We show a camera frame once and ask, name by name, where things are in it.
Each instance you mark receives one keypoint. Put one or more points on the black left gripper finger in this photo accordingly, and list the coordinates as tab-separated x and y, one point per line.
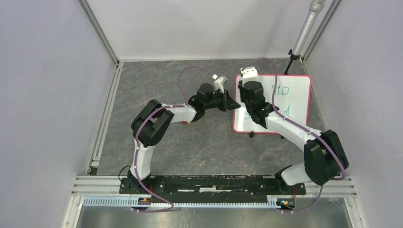
229	107
229	100

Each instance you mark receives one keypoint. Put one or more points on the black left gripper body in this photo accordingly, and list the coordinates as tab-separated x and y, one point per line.
218	100

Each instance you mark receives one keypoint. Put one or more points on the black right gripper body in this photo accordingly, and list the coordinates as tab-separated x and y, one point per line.
249	108

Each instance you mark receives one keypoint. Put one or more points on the pink framed whiteboard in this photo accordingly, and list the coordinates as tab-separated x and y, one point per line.
292	96

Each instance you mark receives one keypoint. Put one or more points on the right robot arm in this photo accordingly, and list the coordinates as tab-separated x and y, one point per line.
324	156

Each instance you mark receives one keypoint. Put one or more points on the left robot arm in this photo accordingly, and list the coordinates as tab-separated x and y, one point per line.
151	124

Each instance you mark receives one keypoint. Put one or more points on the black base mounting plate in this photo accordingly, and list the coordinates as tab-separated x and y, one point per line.
211	189

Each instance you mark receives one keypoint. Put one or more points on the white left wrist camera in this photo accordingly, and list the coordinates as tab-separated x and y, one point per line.
219	83

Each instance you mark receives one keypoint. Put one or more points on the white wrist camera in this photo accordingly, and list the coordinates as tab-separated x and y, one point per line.
219	83
249	73

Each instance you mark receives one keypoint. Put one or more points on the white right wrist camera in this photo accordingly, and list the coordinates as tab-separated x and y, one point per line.
249	73

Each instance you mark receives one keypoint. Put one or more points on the white slotted cable duct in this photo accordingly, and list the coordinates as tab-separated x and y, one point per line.
136	202

